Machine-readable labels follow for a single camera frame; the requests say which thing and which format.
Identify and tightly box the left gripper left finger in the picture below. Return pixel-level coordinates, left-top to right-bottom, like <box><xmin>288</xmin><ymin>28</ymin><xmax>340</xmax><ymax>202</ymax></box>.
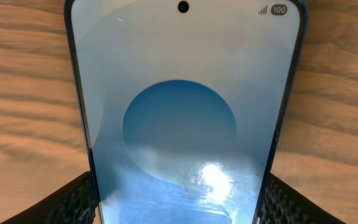
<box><xmin>1</xmin><ymin>171</ymin><xmax>98</xmax><ymax>224</ymax></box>

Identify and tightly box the blue Galaxy smartphone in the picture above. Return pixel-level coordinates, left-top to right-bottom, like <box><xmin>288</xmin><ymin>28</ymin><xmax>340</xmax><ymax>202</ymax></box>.
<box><xmin>64</xmin><ymin>0</ymin><xmax>308</xmax><ymax>224</ymax></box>

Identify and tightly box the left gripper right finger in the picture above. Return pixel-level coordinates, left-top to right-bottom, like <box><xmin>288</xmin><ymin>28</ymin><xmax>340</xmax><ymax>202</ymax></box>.
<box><xmin>257</xmin><ymin>174</ymin><xmax>344</xmax><ymax>224</ymax></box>

